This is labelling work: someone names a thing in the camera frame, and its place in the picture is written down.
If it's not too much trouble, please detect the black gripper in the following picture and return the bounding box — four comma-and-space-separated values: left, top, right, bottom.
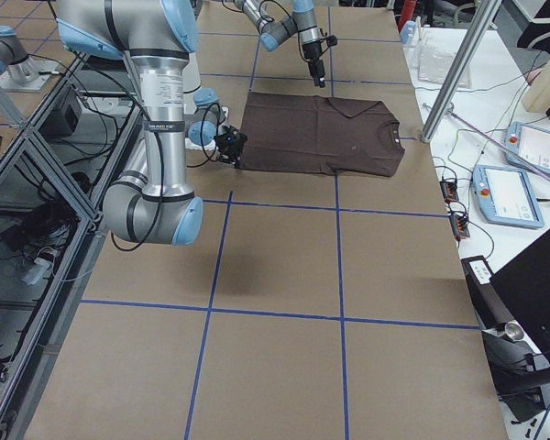
214, 126, 248, 165
308, 59, 325, 87

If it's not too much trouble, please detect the dark brown t-shirt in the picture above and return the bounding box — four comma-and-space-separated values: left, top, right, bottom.
237, 92, 404, 177

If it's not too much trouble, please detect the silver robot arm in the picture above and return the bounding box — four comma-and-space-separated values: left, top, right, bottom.
57, 1, 247, 250
221, 1, 337, 88

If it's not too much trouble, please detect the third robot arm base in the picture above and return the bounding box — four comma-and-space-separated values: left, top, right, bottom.
0, 25, 60, 93

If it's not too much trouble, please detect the red cylinder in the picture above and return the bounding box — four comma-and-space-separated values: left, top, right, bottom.
398, 0, 417, 31

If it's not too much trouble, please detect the clear plastic bag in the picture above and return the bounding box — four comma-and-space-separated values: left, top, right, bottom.
418, 45, 457, 84

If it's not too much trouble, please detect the orange connector board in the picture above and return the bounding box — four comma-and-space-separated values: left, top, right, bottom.
439, 180, 459, 204

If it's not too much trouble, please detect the near blue teach pendant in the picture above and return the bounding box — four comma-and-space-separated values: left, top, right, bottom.
472, 165, 545, 229

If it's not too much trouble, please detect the blue teach pendant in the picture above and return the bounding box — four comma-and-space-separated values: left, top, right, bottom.
505, 121, 550, 176
472, 165, 545, 229

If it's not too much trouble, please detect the far blue teach pendant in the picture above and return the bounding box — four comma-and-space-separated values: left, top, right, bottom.
505, 121, 550, 176

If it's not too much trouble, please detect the reacher grabber tool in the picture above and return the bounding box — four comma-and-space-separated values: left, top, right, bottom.
445, 104, 550, 183

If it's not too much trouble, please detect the black box white label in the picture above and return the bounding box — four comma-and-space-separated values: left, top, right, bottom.
461, 256, 514, 328

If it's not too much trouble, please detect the black monitor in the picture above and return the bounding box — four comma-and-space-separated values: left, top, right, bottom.
490, 228, 550, 363

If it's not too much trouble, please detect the silver metal cup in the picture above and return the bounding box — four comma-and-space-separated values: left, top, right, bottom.
502, 322, 525, 343

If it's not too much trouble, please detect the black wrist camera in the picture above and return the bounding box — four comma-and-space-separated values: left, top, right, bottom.
322, 35, 337, 48

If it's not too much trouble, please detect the aluminium frame post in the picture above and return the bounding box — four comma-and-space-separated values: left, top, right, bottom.
421, 0, 502, 143

